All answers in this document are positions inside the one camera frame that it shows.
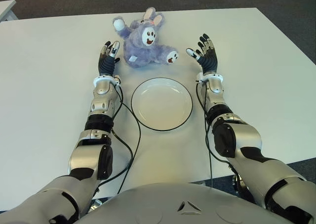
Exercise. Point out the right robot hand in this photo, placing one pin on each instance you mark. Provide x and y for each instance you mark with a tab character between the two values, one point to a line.
209	60

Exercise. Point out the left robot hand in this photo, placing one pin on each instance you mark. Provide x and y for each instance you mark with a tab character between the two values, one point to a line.
106	63

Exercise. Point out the purple plush bunny doll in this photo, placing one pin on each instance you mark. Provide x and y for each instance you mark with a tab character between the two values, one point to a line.
140	51

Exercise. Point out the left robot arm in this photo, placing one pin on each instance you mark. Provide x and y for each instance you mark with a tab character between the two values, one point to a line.
84	154

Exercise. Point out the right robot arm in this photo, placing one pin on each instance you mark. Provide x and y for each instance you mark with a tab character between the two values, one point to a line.
247	140

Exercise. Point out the white plate black rim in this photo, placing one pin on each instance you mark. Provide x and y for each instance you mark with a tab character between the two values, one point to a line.
161	105

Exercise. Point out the grey desk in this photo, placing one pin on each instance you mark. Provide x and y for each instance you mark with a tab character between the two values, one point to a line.
6	10

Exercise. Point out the silver robot torso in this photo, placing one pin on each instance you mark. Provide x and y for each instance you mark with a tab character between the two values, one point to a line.
172	204

